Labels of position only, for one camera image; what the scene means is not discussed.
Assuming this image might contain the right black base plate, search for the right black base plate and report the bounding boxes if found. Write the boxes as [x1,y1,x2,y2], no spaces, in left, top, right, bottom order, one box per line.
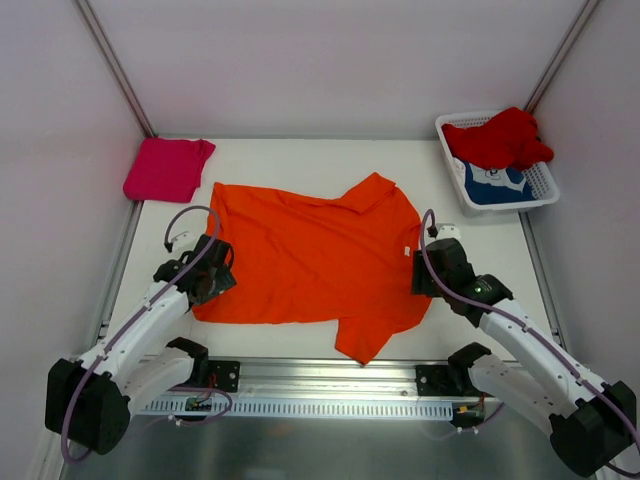
[415,364,459,397]

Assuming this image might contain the folded pink t shirt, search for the folded pink t shirt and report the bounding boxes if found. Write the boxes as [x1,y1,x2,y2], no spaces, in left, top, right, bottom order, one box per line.
[123,138,216,204]

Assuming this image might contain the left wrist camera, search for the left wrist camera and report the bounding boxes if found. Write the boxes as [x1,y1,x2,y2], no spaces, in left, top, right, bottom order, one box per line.
[164,231,197,254]

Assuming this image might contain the white slotted cable duct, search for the white slotted cable duct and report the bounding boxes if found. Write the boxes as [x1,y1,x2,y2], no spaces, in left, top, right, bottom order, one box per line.
[140,395,454,422]

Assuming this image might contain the aluminium mounting rail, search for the aluminium mounting rail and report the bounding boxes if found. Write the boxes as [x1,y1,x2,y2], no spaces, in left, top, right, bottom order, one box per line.
[134,352,526,402]

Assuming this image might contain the white plastic basket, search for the white plastic basket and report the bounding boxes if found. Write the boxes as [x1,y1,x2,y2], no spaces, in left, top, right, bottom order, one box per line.
[435,110,560,217]

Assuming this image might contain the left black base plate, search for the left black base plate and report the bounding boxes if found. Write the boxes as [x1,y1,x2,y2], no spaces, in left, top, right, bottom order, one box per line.
[205,358,241,393]

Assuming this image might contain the orange t shirt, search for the orange t shirt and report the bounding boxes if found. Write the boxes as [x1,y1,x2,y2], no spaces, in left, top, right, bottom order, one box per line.
[193,173,431,365]

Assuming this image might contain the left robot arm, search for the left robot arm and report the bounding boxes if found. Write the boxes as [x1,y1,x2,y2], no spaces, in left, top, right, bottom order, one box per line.
[44,234,239,460]

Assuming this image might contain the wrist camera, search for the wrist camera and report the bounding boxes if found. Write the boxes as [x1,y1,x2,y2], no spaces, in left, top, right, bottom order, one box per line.
[164,231,197,254]
[427,223,462,241]

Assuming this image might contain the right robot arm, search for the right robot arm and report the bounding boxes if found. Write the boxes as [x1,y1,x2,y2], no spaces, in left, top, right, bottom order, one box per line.
[411,238,639,477]

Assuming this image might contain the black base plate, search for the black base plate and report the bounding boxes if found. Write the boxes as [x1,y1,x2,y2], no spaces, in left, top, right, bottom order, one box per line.
[415,364,459,397]
[205,358,241,393]

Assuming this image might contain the red t shirt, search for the red t shirt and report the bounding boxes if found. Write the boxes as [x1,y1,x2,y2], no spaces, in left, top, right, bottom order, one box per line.
[442,107,554,171]

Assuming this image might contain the blue white t shirt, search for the blue white t shirt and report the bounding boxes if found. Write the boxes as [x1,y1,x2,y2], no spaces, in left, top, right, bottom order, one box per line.
[454,158,534,205]

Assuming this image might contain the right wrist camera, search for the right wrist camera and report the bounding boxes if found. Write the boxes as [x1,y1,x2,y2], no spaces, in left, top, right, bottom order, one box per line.
[427,223,462,241]

